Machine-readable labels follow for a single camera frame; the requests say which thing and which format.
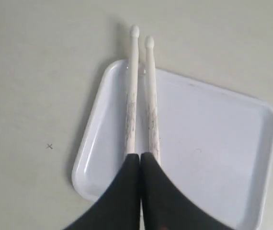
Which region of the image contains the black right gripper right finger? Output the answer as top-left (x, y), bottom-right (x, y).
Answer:
top-left (140, 152), bottom-right (231, 230)

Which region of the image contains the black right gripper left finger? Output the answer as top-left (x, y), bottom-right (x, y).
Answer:
top-left (66, 154), bottom-right (141, 230)

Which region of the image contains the white drumstick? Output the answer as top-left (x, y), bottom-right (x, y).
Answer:
top-left (145, 36), bottom-right (161, 165)
top-left (125, 25), bottom-right (139, 155)

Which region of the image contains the white plastic tray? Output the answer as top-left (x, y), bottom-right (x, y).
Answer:
top-left (71, 60), bottom-right (273, 230)

